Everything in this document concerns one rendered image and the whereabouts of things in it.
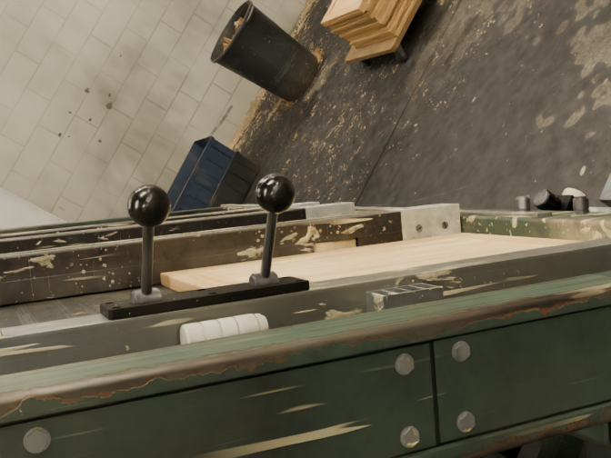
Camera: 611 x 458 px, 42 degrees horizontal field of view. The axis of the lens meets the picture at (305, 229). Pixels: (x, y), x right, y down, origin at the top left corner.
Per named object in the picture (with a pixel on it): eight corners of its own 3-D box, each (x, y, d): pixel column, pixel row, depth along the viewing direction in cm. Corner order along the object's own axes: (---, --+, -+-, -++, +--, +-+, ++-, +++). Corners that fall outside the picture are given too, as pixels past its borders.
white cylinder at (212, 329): (189, 360, 71) (271, 344, 74) (185, 327, 70) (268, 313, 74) (180, 353, 73) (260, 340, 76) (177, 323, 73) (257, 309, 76)
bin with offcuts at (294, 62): (334, 45, 563) (258, -8, 538) (300, 107, 556) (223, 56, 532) (305, 54, 610) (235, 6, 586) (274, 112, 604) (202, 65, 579)
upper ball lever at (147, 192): (170, 318, 75) (176, 195, 68) (130, 324, 73) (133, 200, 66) (160, 294, 78) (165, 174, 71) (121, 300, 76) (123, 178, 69)
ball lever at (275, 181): (286, 300, 80) (304, 184, 73) (251, 305, 78) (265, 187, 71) (273, 278, 82) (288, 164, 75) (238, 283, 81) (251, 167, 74)
